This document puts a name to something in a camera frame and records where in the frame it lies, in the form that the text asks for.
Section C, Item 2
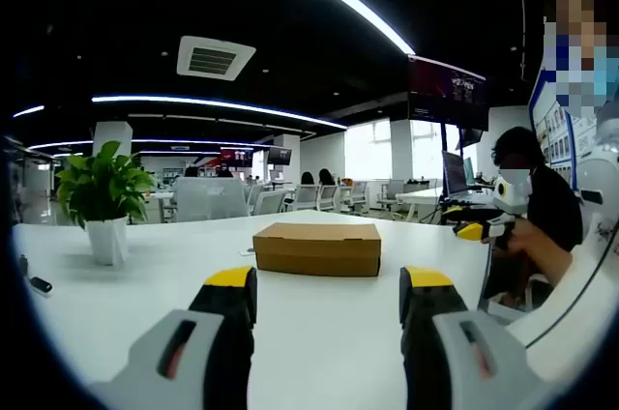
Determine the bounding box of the black tripod stand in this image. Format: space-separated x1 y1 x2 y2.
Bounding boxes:
438 122 448 211

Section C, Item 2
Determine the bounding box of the brown cardboard shoe box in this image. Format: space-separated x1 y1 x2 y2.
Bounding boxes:
251 221 383 278

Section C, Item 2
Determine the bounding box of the large hanging dark display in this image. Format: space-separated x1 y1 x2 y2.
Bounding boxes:
408 55 489 132

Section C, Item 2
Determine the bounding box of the row of white office chairs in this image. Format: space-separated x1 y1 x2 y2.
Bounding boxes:
163 176 407 223

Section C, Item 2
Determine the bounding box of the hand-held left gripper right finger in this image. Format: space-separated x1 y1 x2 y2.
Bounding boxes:
398 264 547 410

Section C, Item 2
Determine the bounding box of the long curved ceiling light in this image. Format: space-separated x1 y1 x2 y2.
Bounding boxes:
91 95 348 130
100 0 417 56

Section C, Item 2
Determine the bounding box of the ceiling air vent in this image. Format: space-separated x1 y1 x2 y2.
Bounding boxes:
176 36 257 81

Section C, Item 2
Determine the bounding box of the wall poster board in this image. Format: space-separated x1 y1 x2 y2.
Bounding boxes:
527 75 601 189

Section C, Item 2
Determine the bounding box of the open grey laptop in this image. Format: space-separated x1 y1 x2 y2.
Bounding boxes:
442 150 492 201

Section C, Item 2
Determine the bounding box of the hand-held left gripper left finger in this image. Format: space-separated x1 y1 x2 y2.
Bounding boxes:
89 265 258 410

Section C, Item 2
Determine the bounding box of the green potted plant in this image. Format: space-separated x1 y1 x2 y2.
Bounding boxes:
55 140 157 267

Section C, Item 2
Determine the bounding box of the person in white shirt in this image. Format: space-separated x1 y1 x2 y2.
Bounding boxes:
507 216 619 382

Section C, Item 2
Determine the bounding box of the person's right hand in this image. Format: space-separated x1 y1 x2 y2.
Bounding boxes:
497 220 536 256

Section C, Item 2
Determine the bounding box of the white chest device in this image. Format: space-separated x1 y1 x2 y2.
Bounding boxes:
574 143 619 232

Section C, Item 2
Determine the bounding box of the black device cable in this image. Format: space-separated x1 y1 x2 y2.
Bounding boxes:
524 216 619 349

